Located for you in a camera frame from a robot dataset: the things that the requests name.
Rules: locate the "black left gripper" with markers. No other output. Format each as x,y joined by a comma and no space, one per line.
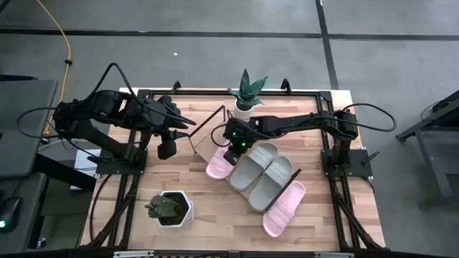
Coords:
157,113

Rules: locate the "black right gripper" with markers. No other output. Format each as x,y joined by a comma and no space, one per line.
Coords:
236,136

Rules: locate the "grey rubber slide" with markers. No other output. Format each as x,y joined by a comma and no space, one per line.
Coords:
251,166
269,186

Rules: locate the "pink rubber slide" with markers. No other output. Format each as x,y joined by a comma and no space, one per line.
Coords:
283,211
217,166

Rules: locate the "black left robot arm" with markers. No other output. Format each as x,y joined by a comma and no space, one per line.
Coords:
104,104

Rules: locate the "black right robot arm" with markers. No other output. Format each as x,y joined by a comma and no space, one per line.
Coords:
294,123

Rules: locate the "black-framed wooden shoe shelf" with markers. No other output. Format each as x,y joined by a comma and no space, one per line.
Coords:
208,141

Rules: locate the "white round plant pot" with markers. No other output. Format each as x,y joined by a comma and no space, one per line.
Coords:
244,114

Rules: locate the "green snake plant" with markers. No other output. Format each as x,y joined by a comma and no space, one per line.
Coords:
247,89

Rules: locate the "green cactus plant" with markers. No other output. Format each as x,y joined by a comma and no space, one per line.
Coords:
161,207

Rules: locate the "white hexagonal plant pot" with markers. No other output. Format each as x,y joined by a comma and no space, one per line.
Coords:
188,215

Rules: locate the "white flat panel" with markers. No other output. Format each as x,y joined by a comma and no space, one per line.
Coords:
84,161

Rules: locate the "dark grey low desk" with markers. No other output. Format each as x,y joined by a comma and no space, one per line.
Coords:
28,222

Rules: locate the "dark metal cart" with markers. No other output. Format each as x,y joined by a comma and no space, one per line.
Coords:
430,159

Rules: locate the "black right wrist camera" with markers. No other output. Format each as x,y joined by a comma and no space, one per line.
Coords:
231,157

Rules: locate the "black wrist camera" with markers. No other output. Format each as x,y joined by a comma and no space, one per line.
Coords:
167,148
231,157

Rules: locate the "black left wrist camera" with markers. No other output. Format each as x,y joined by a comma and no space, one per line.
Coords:
167,148

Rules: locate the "black metal table frame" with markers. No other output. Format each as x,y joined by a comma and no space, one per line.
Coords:
201,94

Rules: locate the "black frame bracket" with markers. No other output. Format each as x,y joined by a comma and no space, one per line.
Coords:
285,86
176,86

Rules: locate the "silver bracket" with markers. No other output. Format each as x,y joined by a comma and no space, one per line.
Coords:
132,254
333,255

